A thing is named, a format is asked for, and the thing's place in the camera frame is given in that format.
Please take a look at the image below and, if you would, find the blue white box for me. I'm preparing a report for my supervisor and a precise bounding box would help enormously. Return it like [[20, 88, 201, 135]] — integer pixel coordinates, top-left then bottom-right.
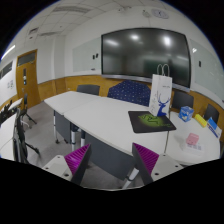
[[207, 118, 222, 138]]

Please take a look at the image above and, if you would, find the blue dotted fabric chair cover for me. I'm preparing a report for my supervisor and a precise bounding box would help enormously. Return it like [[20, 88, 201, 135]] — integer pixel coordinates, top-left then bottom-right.
[[107, 80, 151, 106]]

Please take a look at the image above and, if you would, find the white table right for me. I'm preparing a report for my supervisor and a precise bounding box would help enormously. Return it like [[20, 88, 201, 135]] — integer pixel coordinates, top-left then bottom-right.
[[165, 112, 220, 165]]

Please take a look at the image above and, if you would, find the white table far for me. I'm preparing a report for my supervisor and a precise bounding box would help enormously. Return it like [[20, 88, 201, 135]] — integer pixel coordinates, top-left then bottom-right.
[[43, 90, 101, 145]]

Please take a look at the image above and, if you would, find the white wall whiteboard left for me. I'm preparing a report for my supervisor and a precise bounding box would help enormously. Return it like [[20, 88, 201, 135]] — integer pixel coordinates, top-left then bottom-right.
[[73, 38, 101, 72]]

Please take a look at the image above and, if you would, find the black chair far right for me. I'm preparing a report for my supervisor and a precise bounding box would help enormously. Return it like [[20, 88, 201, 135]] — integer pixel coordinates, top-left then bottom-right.
[[204, 104, 219, 123]]

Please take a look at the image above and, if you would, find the blue tissue box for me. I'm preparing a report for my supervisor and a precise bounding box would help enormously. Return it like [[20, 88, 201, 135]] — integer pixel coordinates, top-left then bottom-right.
[[179, 106, 194, 122]]

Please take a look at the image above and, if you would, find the white paper bag blue deer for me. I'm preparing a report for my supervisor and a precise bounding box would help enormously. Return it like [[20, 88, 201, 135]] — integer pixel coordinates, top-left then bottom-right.
[[149, 64, 172, 116]]

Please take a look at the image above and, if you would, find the black chair behind bag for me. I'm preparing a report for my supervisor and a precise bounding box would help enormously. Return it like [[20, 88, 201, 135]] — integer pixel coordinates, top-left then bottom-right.
[[172, 91, 194, 109]]

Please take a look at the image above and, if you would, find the white wall whiteboard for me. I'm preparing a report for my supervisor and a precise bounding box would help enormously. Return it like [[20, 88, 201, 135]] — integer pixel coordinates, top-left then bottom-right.
[[73, 38, 101, 72], [191, 40, 224, 104]]

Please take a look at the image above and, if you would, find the dark grey chair back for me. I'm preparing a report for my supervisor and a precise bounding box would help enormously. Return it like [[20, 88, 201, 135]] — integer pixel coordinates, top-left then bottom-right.
[[77, 84, 100, 95]]

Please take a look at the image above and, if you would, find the yellow packet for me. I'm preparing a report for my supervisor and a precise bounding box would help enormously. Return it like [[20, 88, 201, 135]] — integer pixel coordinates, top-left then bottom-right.
[[194, 114, 207, 127]]

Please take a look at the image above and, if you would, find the white table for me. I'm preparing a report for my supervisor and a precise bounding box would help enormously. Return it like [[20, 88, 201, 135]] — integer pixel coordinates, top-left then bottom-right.
[[165, 112, 220, 165], [63, 96, 169, 183], [43, 90, 101, 145]]

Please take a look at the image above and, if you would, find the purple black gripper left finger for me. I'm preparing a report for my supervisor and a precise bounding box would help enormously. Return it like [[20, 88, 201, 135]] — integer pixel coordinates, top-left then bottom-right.
[[65, 144, 92, 185]]

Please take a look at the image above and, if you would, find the white table near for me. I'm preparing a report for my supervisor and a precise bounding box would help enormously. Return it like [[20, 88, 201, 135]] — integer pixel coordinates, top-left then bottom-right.
[[63, 96, 169, 183]]

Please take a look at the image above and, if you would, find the white wall whiteboard right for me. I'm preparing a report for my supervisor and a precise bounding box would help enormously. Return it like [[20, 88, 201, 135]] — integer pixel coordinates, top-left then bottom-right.
[[191, 40, 224, 104]]

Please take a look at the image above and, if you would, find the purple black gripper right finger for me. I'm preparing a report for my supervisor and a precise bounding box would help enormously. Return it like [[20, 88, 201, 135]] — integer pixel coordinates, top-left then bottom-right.
[[132, 143, 159, 185]]

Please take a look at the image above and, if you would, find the pink small box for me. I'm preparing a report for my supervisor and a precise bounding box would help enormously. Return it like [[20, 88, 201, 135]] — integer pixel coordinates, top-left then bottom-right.
[[186, 133, 199, 145]]

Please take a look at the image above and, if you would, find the large black wall display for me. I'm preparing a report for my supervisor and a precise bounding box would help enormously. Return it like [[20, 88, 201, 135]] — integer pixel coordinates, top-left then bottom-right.
[[101, 28, 191, 88]]

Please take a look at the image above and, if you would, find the black mouse pad green logo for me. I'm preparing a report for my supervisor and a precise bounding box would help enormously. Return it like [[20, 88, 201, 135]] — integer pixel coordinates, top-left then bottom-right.
[[128, 111, 176, 134]]

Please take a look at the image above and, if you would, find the orange wooden door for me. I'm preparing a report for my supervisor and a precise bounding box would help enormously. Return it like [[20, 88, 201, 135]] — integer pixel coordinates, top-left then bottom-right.
[[16, 50, 40, 108]]

